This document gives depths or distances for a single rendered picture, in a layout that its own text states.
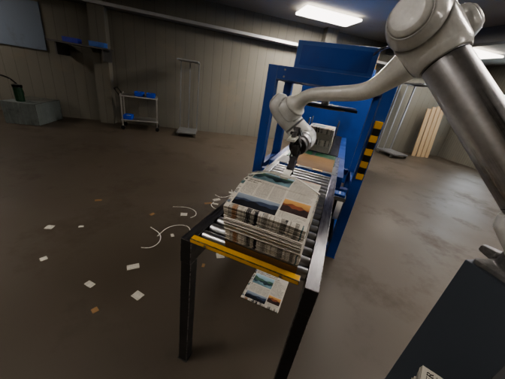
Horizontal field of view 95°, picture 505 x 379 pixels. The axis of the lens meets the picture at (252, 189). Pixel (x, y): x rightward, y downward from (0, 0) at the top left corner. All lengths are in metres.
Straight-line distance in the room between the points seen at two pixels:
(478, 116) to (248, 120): 6.31
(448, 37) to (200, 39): 6.15
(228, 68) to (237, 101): 0.82
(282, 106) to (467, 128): 0.66
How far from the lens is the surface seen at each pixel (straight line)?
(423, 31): 0.72
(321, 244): 1.09
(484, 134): 0.71
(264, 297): 1.86
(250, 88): 6.73
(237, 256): 0.88
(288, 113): 1.10
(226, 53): 6.65
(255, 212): 0.75
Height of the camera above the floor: 1.39
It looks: 24 degrees down
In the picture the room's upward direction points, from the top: 9 degrees clockwise
